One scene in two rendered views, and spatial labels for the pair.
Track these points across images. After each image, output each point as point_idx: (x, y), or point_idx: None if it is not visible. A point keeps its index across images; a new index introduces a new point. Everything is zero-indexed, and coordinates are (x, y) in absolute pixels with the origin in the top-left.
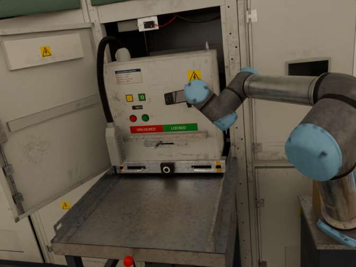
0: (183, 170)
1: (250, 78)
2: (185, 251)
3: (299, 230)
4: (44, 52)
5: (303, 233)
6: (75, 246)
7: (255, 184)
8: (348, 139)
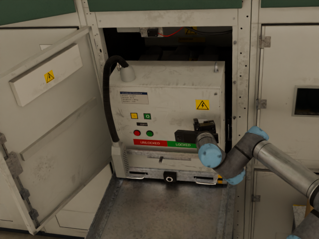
0: (185, 179)
1: (260, 147)
2: None
3: (290, 221)
4: (48, 78)
5: None
6: None
7: (252, 182)
8: None
